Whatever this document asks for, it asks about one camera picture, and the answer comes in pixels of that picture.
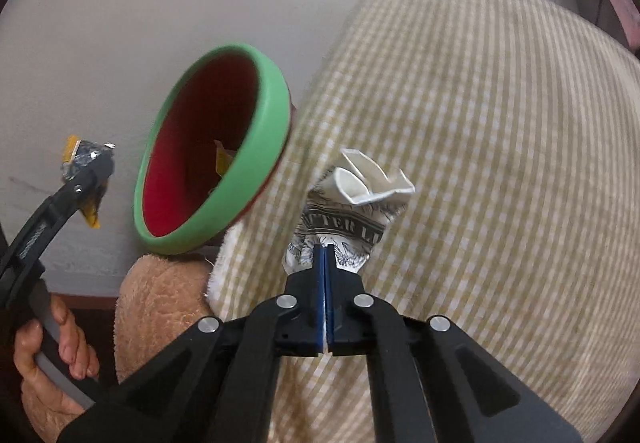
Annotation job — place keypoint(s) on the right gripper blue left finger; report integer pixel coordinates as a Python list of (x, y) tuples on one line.
[(216, 381)]

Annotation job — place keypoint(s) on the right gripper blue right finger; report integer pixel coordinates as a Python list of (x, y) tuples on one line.
[(430, 381)]

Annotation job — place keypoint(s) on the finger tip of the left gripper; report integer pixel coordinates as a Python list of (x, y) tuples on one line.
[(85, 174)]

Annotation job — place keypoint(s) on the gold foil wrapper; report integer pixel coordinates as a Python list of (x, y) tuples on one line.
[(224, 158)]

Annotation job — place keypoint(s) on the white paper cup wrapper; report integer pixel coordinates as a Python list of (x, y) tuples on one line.
[(348, 208)]

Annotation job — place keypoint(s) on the yellow brown snack wrapper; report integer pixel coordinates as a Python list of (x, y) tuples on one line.
[(91, 217)]

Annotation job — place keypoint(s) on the green red trash bin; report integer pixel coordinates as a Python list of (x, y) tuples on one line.
[(238, 95)]

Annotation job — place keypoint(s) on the person left hand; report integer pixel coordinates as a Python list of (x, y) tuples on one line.
[(47, 404)]

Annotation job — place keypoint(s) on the orange plush towel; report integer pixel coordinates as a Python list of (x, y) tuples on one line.
[(158, 299)]

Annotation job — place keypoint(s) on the beige checkered table cloth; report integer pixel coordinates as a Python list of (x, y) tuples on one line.
[(518, 123)]

